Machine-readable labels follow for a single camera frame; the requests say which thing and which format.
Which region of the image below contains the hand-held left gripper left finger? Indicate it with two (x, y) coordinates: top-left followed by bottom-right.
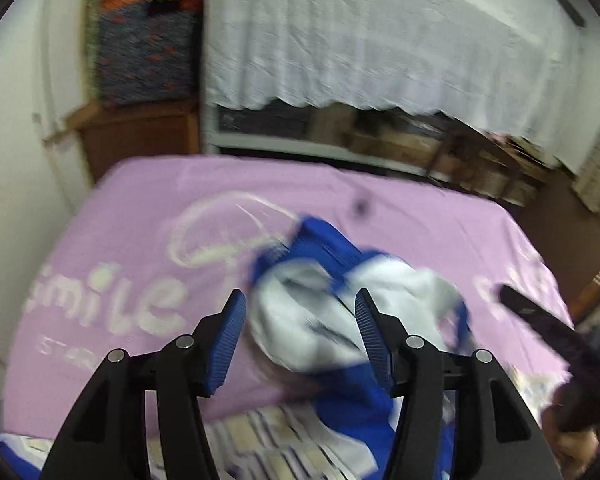
(40, 289), (247, 480)

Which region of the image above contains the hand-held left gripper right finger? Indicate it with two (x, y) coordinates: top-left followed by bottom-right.
(354, 288), (563, 480)

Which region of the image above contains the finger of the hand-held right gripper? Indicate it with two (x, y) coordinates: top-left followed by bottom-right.
(499, 284), (600, 378)

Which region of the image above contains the blue and white jacket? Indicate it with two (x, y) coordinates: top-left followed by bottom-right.
(0, 216), (473, 480)

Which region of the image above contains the person's right hand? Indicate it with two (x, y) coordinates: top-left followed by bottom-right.
(542, 407), (600, 478)

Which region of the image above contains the checked patterned cloth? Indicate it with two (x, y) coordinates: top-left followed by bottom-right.
(145, 402), (396, 480)

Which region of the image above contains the purple printed blanket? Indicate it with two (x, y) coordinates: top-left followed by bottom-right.
(2, 156), (576, 441)

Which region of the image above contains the brown wooden cabinet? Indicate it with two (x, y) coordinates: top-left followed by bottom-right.
(77, 100), (201, 181)

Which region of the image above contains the white lace curtain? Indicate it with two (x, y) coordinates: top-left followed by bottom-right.
(205, 0), (593, 171)

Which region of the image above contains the stack of dark patterned blankets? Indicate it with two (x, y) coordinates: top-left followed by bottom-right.
(92, 0), (206, 106)

